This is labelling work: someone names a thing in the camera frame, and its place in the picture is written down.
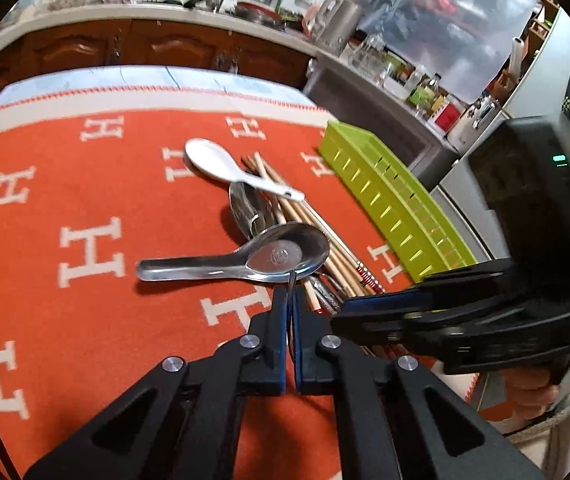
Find green plastic utensil tray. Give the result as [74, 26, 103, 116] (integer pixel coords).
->
[317, 121, 478, 285]

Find clear plastic sheet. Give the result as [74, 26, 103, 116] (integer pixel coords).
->
[357, 0, 545, 103]

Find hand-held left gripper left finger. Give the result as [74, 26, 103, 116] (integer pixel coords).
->
[24, 285, 291, 480]

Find green package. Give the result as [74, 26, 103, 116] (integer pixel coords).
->
[407, 84, 437, 110]

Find group of glass jars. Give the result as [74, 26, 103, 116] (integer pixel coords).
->
[347, 34, 406, 88]

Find bundle of chopsticks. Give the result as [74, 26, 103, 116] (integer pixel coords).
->
[241, 152, 386, 361]

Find person's right hand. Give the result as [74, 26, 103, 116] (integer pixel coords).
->
[504, 370, 557, 421]

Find light blue floral tablecloth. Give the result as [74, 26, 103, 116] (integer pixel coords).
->
[0, 65, 326, 111]

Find white ceramic spoon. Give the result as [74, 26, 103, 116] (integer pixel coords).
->
[184, 138, 306, 203]

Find orange letter print blanket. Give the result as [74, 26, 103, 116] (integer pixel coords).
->
[0, 87, 481, 480]

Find red box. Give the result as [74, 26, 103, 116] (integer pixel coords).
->
[434, 101, 462, 134]

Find roll of plastic wrap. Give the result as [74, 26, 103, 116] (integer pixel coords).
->
[510, 36, 524, 82]

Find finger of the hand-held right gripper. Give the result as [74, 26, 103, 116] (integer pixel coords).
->
[337, 257, 516, 318]
[330, 310, 448, 361]

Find white refrigerator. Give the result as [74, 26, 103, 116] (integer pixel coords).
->
[438, 7, 570, 261]

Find metal canister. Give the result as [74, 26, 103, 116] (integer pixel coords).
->
[315, 0, 362, 56]

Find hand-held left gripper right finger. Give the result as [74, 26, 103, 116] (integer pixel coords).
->
[292, 302, 548, 480]

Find white kitchen counter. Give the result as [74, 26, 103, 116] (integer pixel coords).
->
[0, 0, 326, 58]

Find brown wooden kitchen cabinets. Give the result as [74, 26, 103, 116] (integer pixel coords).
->
[0, 17, 316, 126]

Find dark grey built-in appliance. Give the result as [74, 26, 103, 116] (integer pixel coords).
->
[304, 57, 458, 176]

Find steel soup spoon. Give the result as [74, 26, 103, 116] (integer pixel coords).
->
[136, 222, 331, 282]

